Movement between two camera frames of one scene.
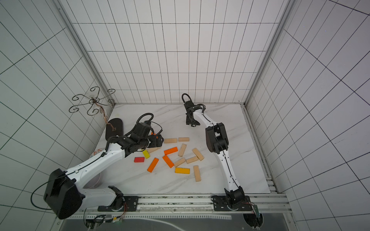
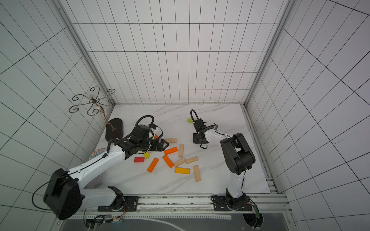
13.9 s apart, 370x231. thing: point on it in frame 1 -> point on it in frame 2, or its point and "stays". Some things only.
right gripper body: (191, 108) -> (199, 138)
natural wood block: (197, 173) stays
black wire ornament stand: (114, 126) stays
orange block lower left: (152, 166) stays
